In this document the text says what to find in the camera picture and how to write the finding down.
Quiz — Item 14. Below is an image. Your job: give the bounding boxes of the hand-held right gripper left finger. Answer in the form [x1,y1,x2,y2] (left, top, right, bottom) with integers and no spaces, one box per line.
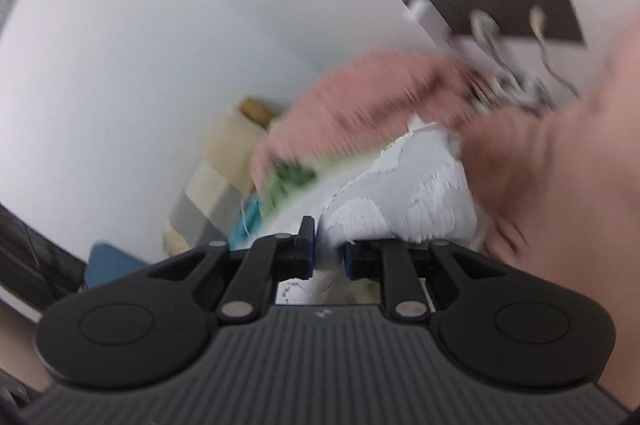
[82,216,316,323]

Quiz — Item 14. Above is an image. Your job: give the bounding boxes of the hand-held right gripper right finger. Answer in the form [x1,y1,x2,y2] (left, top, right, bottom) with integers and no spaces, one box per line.
[342,239,556,322]

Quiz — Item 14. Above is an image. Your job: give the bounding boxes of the white shirt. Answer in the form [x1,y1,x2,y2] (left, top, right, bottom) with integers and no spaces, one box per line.
[272,115,481,306]

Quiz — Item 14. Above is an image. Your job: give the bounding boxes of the checked pillow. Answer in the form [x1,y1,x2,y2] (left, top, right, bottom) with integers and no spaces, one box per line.
[162,107,271,256]

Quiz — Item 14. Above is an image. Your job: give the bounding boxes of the mustard brown pillow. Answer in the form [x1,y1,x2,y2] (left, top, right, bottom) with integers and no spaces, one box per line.
[237,96,283,129]

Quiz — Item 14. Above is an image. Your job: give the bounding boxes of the blue covered chair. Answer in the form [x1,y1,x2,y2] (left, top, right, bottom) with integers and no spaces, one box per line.
[84,242,152,290]

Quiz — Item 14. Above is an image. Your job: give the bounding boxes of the pink fleece blanket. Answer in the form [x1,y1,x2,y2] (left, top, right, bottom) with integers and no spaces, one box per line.
[250,12,640,398]

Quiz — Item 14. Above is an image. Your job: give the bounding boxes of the white charger plug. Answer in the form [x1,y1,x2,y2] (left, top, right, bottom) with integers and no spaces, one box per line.
[406,0,452,42]

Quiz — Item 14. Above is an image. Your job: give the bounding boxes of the dark grilled door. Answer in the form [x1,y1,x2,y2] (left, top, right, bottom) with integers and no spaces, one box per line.
[0,202,88,312]

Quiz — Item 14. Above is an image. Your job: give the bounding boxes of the white charging cable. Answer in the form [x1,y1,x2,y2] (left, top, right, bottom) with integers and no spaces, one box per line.
[469,9,532,106]

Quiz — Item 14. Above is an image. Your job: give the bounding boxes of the dark wall socket panel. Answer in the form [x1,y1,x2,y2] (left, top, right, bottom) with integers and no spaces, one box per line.
[400,0,587,49]

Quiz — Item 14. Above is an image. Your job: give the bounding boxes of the beige plugged cable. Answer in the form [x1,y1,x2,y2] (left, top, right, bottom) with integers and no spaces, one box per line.
[529,5,581,100]

